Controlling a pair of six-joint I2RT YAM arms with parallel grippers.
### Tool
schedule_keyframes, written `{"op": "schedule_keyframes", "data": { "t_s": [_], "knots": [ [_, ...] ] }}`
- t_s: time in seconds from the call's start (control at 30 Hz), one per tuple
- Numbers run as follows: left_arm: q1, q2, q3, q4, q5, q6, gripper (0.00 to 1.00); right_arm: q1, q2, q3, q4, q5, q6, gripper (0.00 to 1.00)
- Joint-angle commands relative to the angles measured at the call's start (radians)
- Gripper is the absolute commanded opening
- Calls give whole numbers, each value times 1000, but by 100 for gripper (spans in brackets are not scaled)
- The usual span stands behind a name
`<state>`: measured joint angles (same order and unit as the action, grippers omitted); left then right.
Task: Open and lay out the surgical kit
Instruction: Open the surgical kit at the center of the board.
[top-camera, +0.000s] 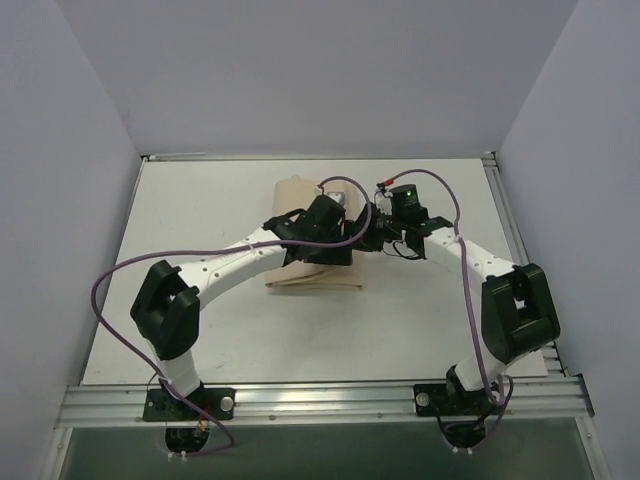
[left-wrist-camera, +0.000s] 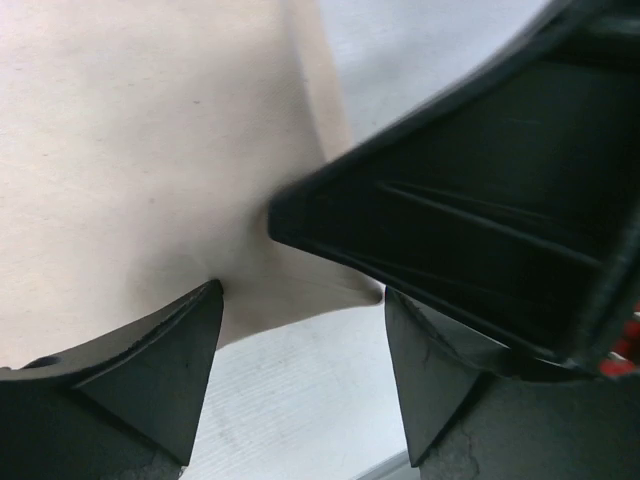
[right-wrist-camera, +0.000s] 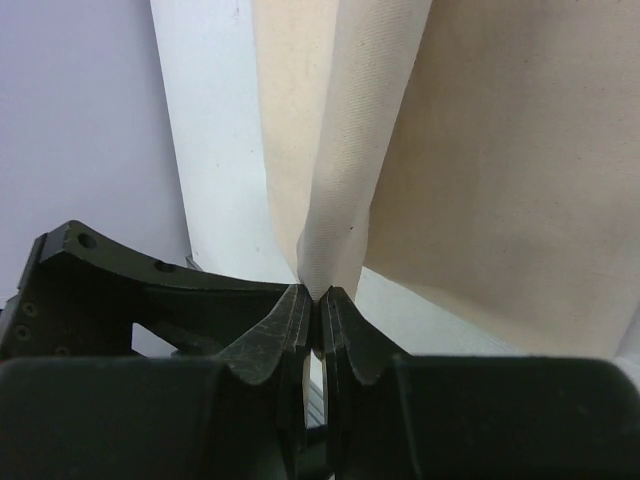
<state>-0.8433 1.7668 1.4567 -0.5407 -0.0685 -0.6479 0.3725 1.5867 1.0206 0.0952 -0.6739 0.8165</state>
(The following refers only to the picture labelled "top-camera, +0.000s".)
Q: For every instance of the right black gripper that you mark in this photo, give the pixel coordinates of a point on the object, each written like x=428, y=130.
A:
x=365, y=235

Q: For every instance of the steel instrument tray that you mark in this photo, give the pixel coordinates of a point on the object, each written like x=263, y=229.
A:
x=338, y=197

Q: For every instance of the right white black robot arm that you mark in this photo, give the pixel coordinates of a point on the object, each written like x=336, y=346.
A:
x=510, y=306

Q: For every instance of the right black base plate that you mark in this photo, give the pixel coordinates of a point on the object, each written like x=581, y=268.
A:
x=436, y=399

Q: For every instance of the aluminium right side rail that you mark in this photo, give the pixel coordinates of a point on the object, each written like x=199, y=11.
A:
x=490, y=221

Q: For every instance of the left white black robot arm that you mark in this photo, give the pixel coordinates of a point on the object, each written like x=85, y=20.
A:
x=167, y=307

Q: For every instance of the beige cloth wrap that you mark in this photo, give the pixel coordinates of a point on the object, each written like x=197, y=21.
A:
x=296, y=192

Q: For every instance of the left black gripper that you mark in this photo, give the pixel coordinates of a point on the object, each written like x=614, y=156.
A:
x=327, y=255

